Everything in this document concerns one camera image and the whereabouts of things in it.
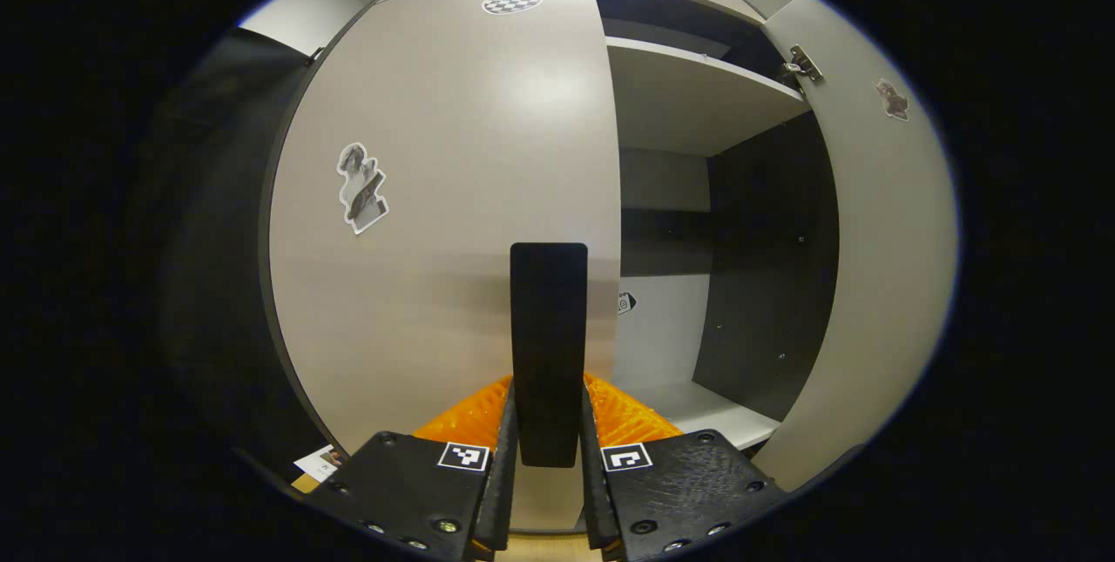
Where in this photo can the grey door with dice stickers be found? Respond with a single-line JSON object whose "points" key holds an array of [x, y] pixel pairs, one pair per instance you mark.
{"points": [[880, 266]]}

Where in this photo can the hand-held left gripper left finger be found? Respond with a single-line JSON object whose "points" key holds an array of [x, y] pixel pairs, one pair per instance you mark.
{"points": [[409, 484]]}

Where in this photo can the black backdrop cloth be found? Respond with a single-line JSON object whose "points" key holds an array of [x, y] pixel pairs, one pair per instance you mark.
{"points": [[209, 240]]}

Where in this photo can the grey double-door shoe cabinet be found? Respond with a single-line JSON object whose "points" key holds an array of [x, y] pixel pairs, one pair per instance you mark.
{"points": [[749, 266]]}

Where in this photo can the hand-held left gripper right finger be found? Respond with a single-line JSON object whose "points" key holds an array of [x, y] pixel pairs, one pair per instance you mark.
{"points": [[679, 484]]}

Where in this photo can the grey cabinet shelf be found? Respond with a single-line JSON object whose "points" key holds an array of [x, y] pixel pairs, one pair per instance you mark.
{"points": [[688, 100], [697, 409]]}

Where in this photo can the grey door with checkered sticker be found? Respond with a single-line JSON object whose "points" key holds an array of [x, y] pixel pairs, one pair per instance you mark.
{"points": [[453, 152]]}

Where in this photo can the white picture book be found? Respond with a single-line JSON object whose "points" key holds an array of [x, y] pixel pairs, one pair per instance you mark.
{"points": [[318, 463]]}

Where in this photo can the metal door hinge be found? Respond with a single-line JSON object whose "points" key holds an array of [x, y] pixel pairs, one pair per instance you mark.
{"points": [[803, 64]]}

